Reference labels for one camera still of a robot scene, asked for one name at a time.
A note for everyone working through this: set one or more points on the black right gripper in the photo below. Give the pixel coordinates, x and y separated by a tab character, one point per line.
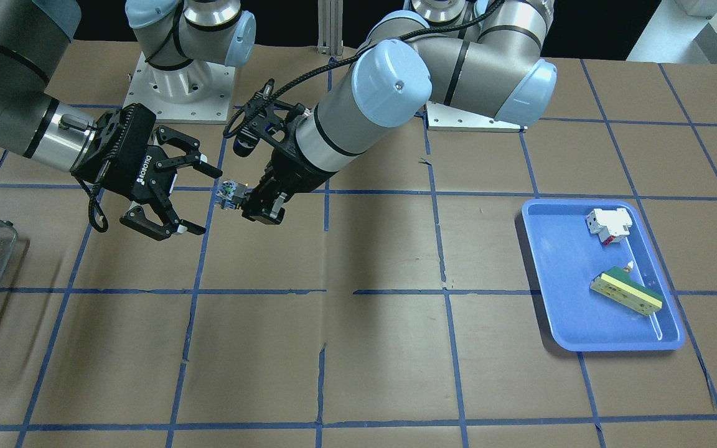
141	180

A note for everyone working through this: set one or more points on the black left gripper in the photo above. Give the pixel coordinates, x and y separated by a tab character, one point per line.
285	170

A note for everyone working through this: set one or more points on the red emergency stop button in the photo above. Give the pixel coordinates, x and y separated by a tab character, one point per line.
231	194

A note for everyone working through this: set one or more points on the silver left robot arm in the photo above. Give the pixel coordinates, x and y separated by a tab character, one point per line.
484	59

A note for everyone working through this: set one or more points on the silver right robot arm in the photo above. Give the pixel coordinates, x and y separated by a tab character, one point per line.
33	38

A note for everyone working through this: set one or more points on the blue plastic tray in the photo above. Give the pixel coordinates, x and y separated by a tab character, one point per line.
567	257

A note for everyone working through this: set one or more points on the white red circuit breaker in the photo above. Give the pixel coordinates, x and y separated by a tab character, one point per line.
609	225

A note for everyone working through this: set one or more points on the yellow green terminal block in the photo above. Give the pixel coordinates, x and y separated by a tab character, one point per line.
617	284

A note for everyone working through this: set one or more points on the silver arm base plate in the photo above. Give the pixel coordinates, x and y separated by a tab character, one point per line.
445	118
200	93

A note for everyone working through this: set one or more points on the aluminium frame post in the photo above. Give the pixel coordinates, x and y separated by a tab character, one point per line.
329	18

